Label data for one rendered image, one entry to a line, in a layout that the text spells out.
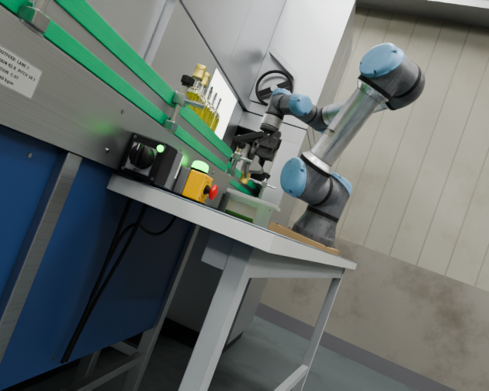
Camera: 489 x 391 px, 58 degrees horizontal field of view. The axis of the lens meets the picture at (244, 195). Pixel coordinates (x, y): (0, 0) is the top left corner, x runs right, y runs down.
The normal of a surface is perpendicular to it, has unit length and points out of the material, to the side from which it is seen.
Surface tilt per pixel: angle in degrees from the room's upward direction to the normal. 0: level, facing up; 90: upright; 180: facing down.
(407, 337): 90
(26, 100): 90
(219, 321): 90
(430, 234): 90
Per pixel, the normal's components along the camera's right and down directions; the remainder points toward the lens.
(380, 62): -0.68, -0.44
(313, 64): -0.20, -0.13
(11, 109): 0.91, 0.33
